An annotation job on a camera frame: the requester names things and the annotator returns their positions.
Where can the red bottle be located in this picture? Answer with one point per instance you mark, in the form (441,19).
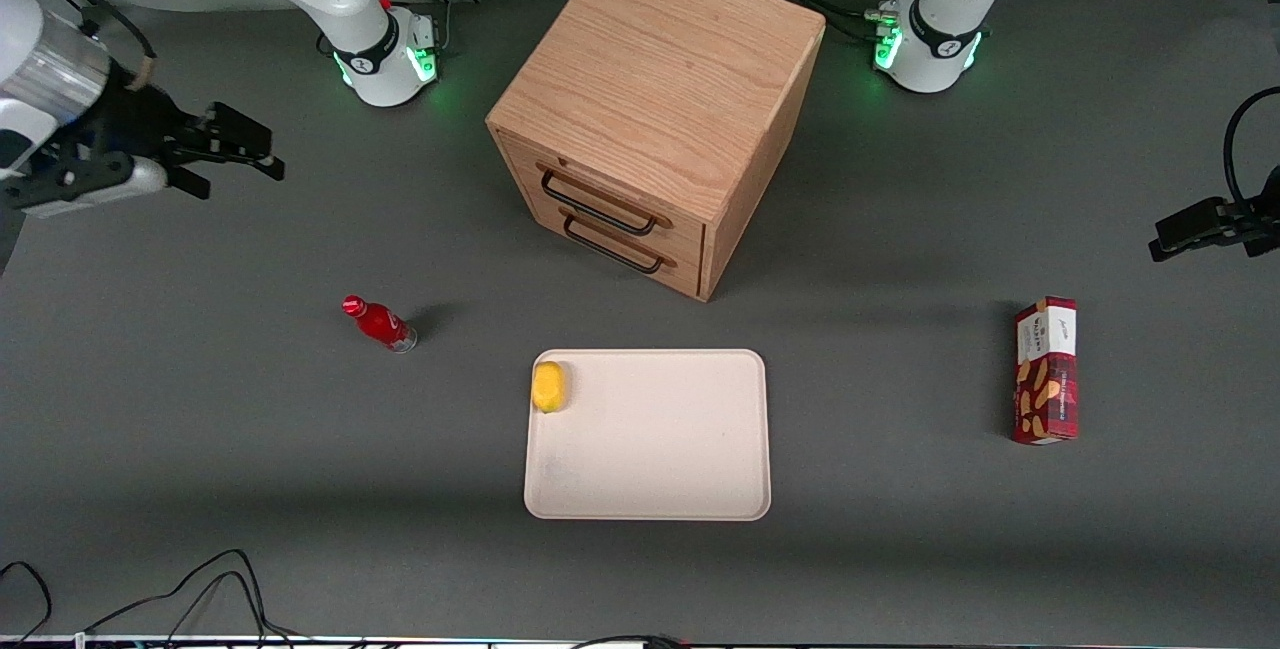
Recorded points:
(381,324)

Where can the plain wooden drawer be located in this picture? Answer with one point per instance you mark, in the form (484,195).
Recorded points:
(683,264)

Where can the wooden drawer with notch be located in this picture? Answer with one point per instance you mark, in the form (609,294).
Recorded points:
(680,219)

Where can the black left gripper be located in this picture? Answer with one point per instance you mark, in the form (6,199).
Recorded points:
(1262,213)

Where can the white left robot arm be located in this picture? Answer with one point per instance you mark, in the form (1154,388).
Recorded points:
(940,39)

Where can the yellow lemon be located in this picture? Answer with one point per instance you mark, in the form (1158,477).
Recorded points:
(549,387)

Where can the red plaid shortbread box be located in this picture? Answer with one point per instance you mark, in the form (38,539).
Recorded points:
(1048,379)

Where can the wooden drawer cabinet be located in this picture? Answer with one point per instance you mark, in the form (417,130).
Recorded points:
(660,59)

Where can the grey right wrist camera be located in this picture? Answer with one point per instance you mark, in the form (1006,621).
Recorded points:
(95,191)

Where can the cream plastic tray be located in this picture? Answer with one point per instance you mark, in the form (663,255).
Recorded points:
(660,439)

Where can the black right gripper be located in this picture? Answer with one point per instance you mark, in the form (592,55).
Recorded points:
(133,119)

